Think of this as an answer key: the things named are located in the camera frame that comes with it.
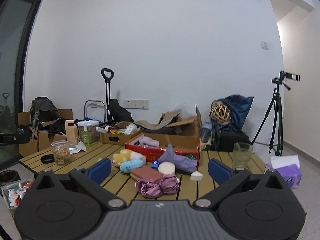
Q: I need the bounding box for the blue small packet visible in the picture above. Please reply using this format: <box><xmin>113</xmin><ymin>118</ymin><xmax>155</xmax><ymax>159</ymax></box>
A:
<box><xmin>150</xmin><ymin>160</ymin><xmax>160</xmax><ymax>170</ymax></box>

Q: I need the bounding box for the brown rectangular sponge block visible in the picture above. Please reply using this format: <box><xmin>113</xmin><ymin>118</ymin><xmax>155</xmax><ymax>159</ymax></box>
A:
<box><xmin>130</xmin><ymin>166</ymin><xmax>164</xmax><ymax>183</ymax></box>

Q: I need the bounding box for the pink fluffy towel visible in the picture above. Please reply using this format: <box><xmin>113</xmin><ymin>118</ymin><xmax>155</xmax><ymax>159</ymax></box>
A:
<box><xmin>140</xmin><ymin>136</ymin><xmax>160</xmax><ymax>148</ymax></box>

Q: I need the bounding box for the woven rattan ball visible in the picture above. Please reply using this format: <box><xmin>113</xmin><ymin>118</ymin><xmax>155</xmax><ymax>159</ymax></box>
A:
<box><xmin>209</xmin><ymin>101</ymin><xmax>232</xmax><ymax>125</ymax></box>

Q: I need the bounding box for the large open cardboard box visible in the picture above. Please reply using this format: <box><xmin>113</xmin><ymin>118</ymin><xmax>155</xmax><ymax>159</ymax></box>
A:
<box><xmin>136</xmin><ymin>105</ymin><xmax>202</xmax><ymax>137</ymax></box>

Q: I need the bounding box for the white wall power strip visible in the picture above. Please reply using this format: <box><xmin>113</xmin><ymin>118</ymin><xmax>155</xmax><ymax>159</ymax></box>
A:
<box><xmin>124</xmin><ymin>99</ymin><xmax>149</xmax><ymax>109</ymax></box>

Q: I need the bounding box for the red cardboard storage box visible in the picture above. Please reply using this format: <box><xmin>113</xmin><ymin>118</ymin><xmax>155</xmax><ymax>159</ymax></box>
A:
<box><xmin>125</xmin><ymin>133</ymin><xmax>201</xmax><ymax>166</ymax></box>

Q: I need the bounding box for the black backpack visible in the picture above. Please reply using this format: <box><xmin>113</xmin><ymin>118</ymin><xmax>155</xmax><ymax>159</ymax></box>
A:
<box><xmin>29</xmin><ymin>96</ymin><xmax>60</xmax><ymax>132</ymax></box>

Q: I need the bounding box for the small brown cardboard tray box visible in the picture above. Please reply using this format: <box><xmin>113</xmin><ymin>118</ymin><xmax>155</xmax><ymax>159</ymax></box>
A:
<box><xmin>98</xmin><ymin>121</ymin><xmax>143</xmax><ymax>146</ymax></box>

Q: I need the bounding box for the green soap bottle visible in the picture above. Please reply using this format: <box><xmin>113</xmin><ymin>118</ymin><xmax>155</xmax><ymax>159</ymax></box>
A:
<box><xmin>79</xmin><ymin>125</ymin><xmax>90</xmax><ymax>146</ymax></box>

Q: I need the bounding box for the round white sponge puff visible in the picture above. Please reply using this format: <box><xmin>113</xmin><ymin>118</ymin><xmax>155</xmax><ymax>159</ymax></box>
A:
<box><xmin>158</xmin><ymin>161</ymin><xmax>176</xmax><ymax>175</ymax></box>

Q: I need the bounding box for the purple tissue box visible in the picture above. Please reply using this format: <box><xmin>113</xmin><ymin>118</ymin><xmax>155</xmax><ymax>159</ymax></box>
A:
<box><xmin>265</xmin><ymin>155</ymin><xmax>302</xmax><ymax>189</ymax></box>

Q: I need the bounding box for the purple satin scrunchie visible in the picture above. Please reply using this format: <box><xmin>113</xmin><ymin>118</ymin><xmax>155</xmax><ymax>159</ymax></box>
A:
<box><xmin>135</xmin><ymin>174</ymin><xmax>180</xmax><ymax>198</ymax></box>

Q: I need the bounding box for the clear drinking glass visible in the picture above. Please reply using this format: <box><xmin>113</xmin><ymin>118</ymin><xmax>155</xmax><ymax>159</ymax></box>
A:
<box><xmin>233</xmin><ymin>142</ymin><xmax>253</xmax><ymax>169</ymax></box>

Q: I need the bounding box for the purple cloth pouch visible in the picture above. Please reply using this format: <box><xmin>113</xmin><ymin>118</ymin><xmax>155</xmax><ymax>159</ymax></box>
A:
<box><xmin>158</xmin><ymin>144</ymin><xmax>197</xmax><ymax>173</ymax></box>

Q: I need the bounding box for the black camera tripod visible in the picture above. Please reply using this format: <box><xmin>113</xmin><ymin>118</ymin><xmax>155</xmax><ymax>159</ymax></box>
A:
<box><xmin>251</xmin><ymin>77</ymin><xmax>291</xmax><ymax>157</ymax></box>

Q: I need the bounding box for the glass jar with snacks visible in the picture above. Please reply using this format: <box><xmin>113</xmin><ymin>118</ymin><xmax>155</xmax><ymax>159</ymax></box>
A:
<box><xmin>52</xmin><ymin>140</ymin><xmax>71</xmax><ymax>165</ymax></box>

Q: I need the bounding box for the light blue plush toy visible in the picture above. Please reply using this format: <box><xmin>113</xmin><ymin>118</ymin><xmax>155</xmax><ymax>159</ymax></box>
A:
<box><xmin>119</xmin><ymin>160</ymin><xmax>144</xmax><ymax>174</ymax></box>

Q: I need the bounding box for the beige carton package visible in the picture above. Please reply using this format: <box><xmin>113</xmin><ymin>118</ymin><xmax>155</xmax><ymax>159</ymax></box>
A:
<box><xmin>65</xmin><ymin>120</ymin><xmax>80</xmax><ymax>145</ymax></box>

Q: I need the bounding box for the white triangular sponge wedge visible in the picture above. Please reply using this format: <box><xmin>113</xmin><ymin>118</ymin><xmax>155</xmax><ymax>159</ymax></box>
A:
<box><xmin>190</xmin><ymin>171</ymin><xmax>203</xmax><ymax>181</ymax></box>

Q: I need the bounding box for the blue water bottle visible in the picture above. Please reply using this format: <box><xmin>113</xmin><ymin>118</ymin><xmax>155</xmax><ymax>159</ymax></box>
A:
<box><xmin>200</xmin><ymin>121</ymin><xmax>212</xmax><ymax>144</ymax></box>

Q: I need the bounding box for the dark blue cushion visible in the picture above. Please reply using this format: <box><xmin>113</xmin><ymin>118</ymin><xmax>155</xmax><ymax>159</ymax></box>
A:
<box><xmin>210</xmin><ymin>94</ymin><xmax>254</xmax><ymax>132</ymax></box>

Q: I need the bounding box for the yellow white plush dog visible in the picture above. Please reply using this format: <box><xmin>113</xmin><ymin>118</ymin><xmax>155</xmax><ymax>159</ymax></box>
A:
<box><xmin>112</xmin><ymin>149</ymin><xmax>146</xmax><ymax>167</ymax></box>

